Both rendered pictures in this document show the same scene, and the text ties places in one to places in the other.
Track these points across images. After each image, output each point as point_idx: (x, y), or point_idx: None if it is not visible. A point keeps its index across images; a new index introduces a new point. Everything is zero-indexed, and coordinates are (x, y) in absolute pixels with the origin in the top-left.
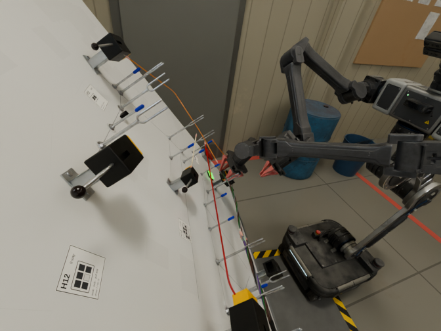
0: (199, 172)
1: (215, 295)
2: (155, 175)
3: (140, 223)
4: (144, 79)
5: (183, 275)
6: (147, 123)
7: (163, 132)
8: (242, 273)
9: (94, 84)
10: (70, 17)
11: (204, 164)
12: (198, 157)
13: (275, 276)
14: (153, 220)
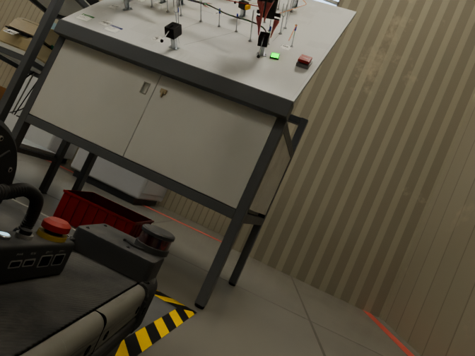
0: (268, 42)
1: (189, 13)
2: (246, 11)
3: (223, 1)
4: (338, 30)
5: (203, 6)
6: (283, 18)
7: (287, 26)
8: (184, 37)
9: (281, 4)
10: (319, 6)
11: (288, 57)
12: (290, 52)
13: (177, 7)
14: (224, 5)
